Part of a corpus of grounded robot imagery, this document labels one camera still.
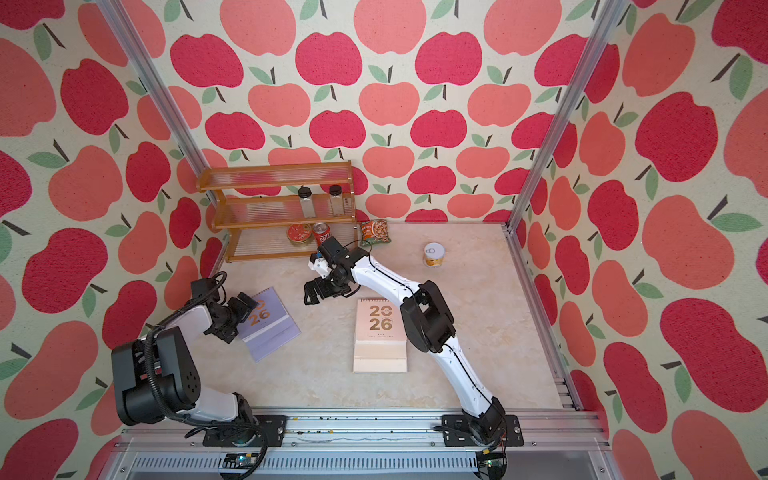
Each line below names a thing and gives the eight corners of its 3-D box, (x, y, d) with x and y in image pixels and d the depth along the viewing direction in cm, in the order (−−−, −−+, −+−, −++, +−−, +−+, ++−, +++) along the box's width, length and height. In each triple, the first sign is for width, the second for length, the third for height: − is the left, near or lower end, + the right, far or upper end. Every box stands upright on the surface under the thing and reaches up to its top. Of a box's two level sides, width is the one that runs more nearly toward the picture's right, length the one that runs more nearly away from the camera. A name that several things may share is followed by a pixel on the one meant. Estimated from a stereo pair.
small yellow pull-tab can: (424, 267, 110) (426, 257, 105) (423, 253, 114) (424, 242, 109) (442, 268, 110) (445, 257, 105) (440, 253, 114) (443, 242, 109)
